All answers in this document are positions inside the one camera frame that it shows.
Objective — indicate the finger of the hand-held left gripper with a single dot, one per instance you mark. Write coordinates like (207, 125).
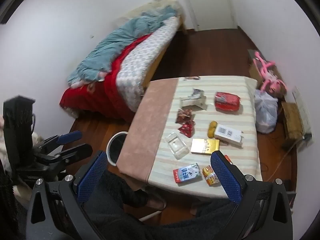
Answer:
(75, 152)
(70, 137)

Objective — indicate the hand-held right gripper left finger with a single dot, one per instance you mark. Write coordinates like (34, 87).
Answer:
(92, 177)

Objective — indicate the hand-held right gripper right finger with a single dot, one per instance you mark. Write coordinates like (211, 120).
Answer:
(225, 177)

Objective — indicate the red soda can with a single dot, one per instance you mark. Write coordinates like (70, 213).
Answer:
(227, 101)

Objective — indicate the white paper wrapper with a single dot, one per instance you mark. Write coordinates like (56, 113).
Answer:
(191, 102)

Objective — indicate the orange snack packet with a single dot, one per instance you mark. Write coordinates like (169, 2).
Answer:
(209, 176)

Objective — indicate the white bin with black liner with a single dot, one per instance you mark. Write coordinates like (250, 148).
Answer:
(116, 150)

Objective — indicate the gold box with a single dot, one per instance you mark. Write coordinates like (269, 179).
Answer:
(203, 146)

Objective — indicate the red white milk carton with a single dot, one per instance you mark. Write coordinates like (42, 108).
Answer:
(187, 173)

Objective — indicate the white box with label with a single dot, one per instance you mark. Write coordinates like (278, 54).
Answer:
(228, 135)

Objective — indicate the striped table cloth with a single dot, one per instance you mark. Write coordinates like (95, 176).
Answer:
(237, 130)

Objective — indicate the yellow round snack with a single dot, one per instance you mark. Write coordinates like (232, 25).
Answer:
(213, 129)

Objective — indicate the clear plastic container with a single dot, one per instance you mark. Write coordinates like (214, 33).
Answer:
(177, 145)

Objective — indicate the red blanket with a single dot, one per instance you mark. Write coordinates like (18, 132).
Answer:
(107, 92)

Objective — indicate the small red snack wrapper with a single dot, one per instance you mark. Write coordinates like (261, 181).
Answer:
(187, 129)

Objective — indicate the pink slipper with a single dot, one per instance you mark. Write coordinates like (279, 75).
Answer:
(156, 202)

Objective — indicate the brown red snack wrapper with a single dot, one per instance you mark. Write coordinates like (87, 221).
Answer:
(185, 116)

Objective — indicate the white plastic bag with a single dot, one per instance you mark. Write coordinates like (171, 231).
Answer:
(266, 110)

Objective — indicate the wooden stool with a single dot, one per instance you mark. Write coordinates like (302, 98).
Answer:
(292, 120)

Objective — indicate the light blue blanket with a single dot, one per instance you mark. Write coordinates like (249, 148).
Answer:
(112, 47)

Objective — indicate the white power strip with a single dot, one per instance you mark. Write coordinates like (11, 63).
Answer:
(301, 110)

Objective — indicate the pink plush toy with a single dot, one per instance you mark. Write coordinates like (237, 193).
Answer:
(272, 86)

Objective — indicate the small pink dark item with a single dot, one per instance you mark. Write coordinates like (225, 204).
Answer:
(192, 78)

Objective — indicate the white grey patterned quilt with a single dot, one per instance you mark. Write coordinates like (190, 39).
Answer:
(145, 62)

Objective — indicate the wooden bed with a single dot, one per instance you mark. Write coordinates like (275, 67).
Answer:
(152, 67)

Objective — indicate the cardboard box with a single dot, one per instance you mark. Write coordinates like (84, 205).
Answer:
(255, 70)

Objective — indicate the white door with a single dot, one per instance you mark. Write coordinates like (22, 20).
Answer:
(210, 5)

